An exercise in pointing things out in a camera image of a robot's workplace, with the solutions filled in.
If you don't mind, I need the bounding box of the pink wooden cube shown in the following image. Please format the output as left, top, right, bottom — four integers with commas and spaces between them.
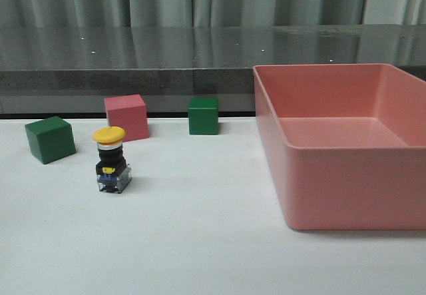
104, 94, 150, 142

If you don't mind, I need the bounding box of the left green wooden cube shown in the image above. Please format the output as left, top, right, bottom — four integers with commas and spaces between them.
25, 116, 77, 164

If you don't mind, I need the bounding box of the yellow push button switch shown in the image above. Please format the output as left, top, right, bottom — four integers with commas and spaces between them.
92, 126, 132, 194

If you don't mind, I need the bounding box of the right green wooden cube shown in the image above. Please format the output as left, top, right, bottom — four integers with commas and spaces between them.
188, 98, 219, 135

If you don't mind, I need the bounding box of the pink plastic bin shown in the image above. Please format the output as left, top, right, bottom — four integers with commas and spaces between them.
254, 64, 425, 230

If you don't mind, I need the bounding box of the green wooden cube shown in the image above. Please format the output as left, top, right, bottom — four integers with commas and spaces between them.
188, 98, 219, 135
25, 116, 77, 164

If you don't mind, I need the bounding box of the grey stone ledge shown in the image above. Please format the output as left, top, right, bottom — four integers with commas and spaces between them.
1, 25, 425, 119

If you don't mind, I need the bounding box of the grey-green curtain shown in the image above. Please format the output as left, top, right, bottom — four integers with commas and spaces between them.
1, 0, 425, 28

